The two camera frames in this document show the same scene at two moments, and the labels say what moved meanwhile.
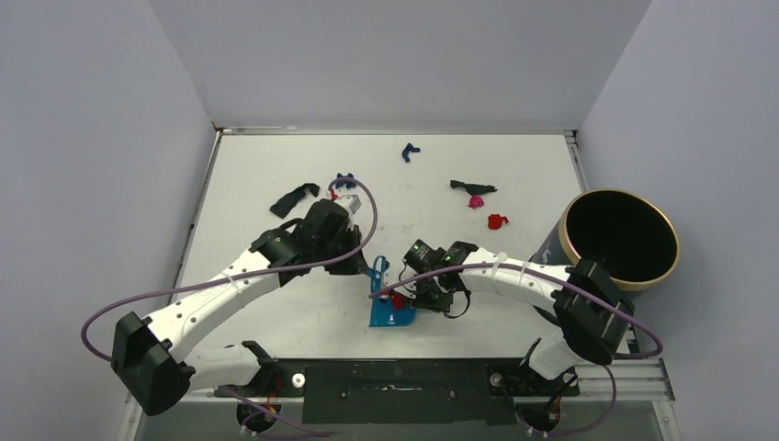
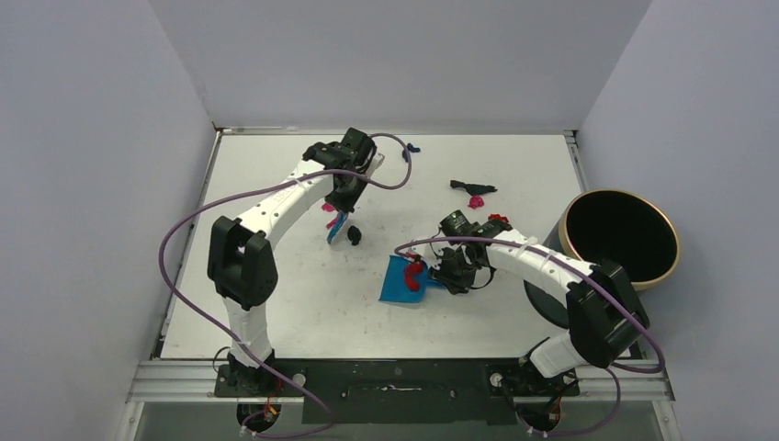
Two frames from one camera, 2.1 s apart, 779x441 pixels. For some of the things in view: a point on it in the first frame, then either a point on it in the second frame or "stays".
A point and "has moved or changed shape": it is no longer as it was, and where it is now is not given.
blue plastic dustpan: x=383 y=312 has moved or changed shape
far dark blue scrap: x=409 y=149 stays
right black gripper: x=424 y=292 to x=454 y=270
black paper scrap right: x=475 y=189 stays
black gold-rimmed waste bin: x=627 y=236 stays
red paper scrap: x=399 y=301 has moved or changed shape
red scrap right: x=495 y=220 stays
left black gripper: x=355 y=265 to x=346 y=204
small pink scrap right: x=476 y=201 stays
